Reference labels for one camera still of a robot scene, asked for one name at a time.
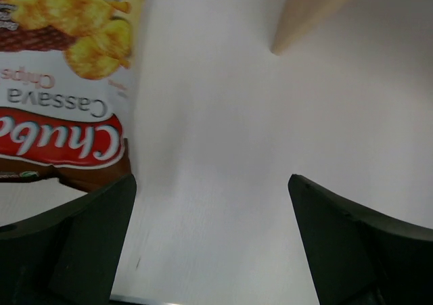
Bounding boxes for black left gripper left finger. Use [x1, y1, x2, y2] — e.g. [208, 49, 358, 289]
[1, 174, 137, 304]

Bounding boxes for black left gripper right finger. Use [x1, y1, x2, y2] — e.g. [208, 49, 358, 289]
[288, 174, 432, 304]

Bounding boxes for brown Chuba cassava chips bag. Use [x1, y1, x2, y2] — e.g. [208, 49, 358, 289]
[1, 0, 145, 192]

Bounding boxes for wooden two-tier shelf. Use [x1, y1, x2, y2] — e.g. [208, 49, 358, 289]
[271, 0, 350, 55]

